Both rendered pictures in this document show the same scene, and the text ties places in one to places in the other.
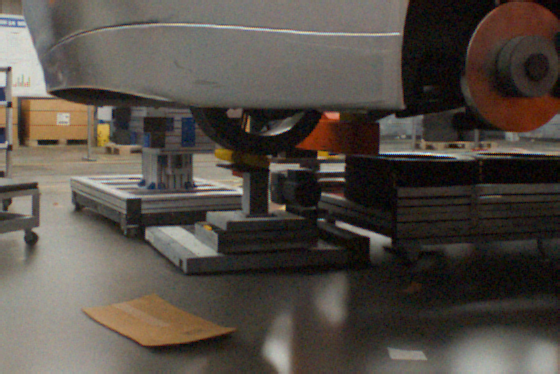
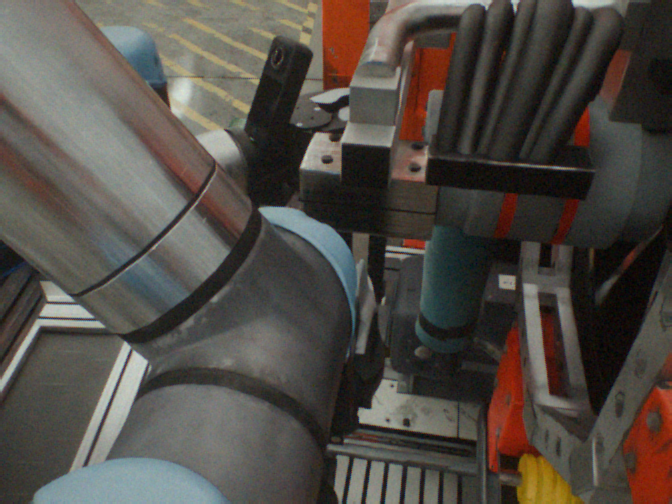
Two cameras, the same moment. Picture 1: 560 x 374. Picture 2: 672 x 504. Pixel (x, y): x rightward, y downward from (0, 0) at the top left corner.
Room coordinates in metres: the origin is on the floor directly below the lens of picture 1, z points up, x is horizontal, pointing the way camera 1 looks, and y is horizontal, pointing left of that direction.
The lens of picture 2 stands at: (3.54, 0.44, 1.15)
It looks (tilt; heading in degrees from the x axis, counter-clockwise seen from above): 40 degrees down; 299
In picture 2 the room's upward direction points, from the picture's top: straight up
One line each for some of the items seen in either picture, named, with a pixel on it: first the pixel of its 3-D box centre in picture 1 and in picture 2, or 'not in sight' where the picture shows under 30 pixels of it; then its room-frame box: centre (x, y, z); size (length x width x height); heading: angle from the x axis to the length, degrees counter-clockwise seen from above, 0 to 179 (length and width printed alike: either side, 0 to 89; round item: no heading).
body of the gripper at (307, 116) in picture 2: not in sight; (282, 150); (3.88, -0.05, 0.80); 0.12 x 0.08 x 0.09; 65
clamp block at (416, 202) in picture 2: not in sight; (371, 183); (3.68, 0.13, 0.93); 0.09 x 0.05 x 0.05; 19
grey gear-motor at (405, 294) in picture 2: (298, 202); (493, 347); (3.65, -0.39, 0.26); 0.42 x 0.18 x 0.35; 19
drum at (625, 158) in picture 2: not in sight; (532, 167); (3.61, -0.07, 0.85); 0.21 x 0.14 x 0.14; 19
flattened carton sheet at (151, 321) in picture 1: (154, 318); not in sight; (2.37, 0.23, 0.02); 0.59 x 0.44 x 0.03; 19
